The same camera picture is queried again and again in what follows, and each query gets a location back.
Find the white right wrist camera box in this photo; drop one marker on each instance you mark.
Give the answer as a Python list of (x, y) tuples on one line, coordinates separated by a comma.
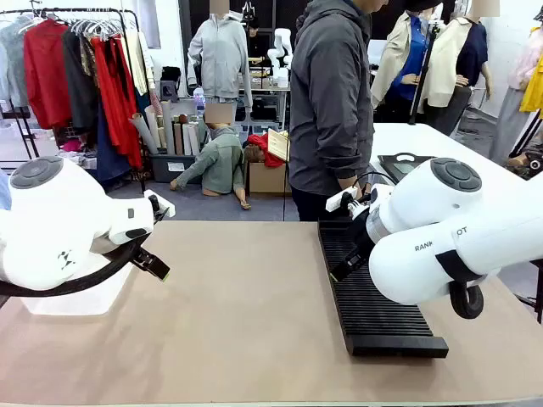
[(339, 200)]

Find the clear plastic box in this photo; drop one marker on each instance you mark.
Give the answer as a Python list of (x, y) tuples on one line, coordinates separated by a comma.
[(76, 302)]

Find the black plastic tray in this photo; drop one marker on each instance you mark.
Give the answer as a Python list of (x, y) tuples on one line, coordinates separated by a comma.
[(394, 165)]

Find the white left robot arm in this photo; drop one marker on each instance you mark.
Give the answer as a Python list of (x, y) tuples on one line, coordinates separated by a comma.
[(63, 220)]

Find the grey bin with rolls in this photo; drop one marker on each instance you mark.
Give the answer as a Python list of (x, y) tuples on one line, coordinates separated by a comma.
[(169, 165)]

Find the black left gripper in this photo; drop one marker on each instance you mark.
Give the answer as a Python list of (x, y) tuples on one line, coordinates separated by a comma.
[(138, 253)]

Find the black clothes rack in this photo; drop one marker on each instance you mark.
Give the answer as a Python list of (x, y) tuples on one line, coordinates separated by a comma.
[(127, 25)]

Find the mannequin torso green jacket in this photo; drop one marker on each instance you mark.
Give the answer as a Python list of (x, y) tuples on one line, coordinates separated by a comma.
[(218, 161)]

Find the red shirt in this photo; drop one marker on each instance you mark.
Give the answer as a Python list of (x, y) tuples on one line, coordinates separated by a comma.
[(46, 72)]

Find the white table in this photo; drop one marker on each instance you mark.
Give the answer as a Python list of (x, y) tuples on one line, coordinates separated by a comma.
[(424, 140)]

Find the red dress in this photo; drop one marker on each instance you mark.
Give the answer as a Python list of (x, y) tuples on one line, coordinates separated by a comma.
[(114, 93)]

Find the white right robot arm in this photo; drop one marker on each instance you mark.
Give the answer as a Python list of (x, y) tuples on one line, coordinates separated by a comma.
[(424, 263)]

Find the black garment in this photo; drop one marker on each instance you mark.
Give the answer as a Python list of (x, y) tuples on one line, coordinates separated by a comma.
[(80, 80)]

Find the black tripod pole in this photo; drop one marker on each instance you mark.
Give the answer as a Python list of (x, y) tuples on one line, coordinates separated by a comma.
[(424, 72)]

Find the person in grey jacket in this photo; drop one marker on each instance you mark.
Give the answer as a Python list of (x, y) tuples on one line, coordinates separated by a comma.
[(331, 93)]

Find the light grey garment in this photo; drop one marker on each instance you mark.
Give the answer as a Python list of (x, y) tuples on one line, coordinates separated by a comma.
[(12, 59)]

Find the black slotted PCB rack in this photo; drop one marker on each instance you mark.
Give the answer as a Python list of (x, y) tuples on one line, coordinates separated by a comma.
[(382, 313)]

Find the mannequin with grey hoodie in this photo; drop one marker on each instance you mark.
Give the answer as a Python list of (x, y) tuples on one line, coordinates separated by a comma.
[(220, 55)]

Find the navy garment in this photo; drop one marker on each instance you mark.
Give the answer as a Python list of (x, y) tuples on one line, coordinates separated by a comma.
[(111, 148)]

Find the small white robot arm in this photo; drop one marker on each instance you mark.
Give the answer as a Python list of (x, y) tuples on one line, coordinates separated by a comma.
[(281, 55)]

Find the person's right hand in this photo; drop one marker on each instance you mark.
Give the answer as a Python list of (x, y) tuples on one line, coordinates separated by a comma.
[(351, 184)]

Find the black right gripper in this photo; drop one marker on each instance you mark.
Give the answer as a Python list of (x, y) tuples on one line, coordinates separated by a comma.
[(364, 233)]

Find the cream garment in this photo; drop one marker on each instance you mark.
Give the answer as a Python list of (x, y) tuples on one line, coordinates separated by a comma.
[(136, 59)]

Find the mannequin with cream jacket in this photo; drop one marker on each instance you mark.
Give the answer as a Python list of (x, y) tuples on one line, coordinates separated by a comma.
[(458, 68)]

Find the mannequin with beige coat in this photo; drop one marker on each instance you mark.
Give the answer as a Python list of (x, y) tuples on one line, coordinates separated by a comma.
[(403, 59)]

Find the light blue cloth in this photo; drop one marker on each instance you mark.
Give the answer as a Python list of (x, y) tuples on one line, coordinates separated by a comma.
[(4, 191)]

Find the mannequin with yellow garment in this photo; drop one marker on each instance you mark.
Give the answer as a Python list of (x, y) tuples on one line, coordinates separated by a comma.
[(522, 97)]

